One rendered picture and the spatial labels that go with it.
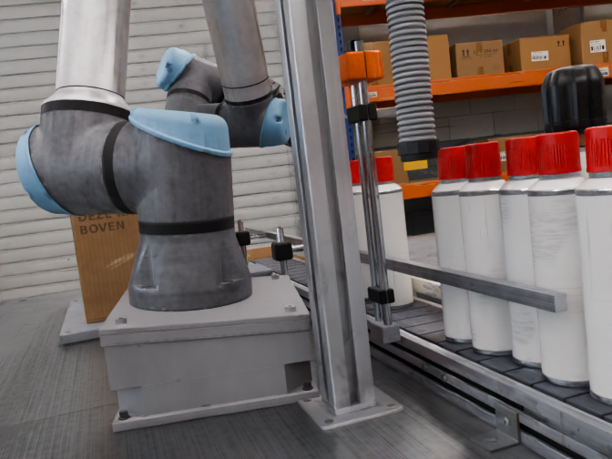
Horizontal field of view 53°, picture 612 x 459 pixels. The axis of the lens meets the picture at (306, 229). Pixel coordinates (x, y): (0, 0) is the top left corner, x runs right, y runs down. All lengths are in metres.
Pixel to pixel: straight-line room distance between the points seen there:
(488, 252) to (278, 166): 4.42
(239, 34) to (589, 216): 0.60
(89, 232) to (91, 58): 0.42
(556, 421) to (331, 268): 0.24
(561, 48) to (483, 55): 0.62
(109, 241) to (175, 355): 0.53
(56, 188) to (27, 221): 4.38
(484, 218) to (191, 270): 0.33
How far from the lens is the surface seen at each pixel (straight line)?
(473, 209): 0.61
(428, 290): 0.84
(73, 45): 0.85
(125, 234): 1.17
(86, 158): 0.77
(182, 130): 0.71
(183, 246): 0.72
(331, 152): 0.62
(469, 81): 4.63
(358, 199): 0.89
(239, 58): 0.95
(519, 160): 0.58
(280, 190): 4.98
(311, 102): 0.60
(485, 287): 0.58
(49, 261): 5.16
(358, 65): 0.67
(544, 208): 0.53
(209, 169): 0.72
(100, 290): 1.18
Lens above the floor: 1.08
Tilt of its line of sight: 5 degrees down
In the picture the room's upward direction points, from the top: 7 degrees counter-clockwise
